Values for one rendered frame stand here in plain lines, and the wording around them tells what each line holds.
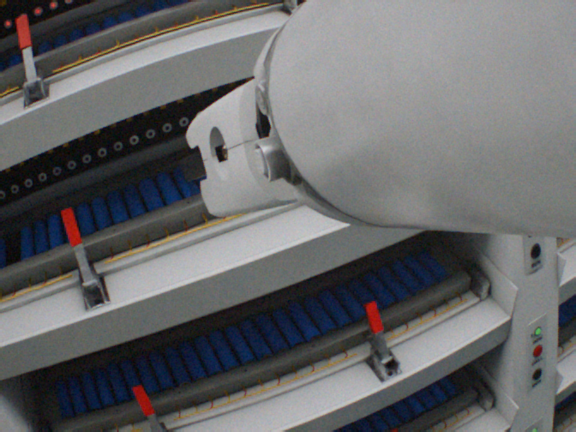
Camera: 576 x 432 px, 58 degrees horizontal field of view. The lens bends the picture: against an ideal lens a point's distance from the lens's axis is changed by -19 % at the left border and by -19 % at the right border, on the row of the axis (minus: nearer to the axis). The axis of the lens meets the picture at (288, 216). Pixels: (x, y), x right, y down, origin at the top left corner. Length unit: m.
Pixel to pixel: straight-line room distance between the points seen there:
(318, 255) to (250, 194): 0.37
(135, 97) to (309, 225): 0.21
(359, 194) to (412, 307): 0.58
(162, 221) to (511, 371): 0.49
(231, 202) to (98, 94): 0.30
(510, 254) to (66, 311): 0.50
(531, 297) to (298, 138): 0.64
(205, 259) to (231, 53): 0.19
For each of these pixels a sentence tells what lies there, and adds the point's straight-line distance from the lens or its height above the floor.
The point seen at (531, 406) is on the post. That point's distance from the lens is 0.89.
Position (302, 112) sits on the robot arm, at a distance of 0.15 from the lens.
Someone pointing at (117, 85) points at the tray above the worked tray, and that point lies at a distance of 0.53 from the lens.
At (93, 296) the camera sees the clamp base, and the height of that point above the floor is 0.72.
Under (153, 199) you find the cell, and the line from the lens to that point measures 0.64.
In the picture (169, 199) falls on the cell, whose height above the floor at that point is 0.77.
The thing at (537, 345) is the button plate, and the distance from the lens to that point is 0.82.
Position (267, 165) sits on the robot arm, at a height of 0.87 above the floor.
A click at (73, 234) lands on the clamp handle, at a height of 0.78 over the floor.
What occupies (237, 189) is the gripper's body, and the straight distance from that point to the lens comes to 0.23.
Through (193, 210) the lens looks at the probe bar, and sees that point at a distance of 0.61.
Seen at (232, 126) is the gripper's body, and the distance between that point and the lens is 0.22.
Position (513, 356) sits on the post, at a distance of 0.80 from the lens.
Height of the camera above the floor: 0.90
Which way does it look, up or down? 17 degrees down
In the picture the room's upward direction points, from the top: 15 degrees counter-clockwise
